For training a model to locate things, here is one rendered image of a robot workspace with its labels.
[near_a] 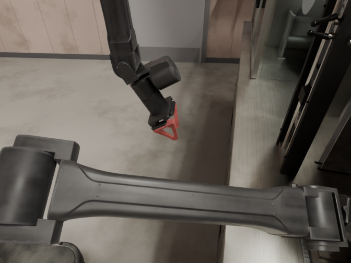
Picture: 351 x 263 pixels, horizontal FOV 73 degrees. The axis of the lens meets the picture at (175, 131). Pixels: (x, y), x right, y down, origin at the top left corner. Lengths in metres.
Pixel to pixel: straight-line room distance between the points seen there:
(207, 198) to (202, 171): 1.72
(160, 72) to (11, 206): 0.43
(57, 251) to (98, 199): 1.25
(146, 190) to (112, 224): 1.51
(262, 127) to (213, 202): 0.77
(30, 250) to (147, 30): 3.07
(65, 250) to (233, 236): 1.02
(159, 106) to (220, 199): 0.40
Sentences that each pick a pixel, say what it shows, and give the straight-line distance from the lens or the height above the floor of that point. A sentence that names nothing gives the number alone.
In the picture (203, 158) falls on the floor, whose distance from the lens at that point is 2.13.
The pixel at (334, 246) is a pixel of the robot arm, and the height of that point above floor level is 1.18.
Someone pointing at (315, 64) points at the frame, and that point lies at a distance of 0.78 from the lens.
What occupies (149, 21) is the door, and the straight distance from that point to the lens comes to 3.74.
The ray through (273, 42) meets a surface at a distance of 1.37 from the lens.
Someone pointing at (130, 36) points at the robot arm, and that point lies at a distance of 0.58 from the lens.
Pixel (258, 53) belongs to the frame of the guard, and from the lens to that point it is 1.37.
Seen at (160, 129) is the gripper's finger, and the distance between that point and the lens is 0.66.
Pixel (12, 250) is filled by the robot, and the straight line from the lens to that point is 1.63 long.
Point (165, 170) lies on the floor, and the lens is 2.01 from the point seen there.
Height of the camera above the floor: 1.50
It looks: 39 degrees down
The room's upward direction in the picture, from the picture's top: straight up
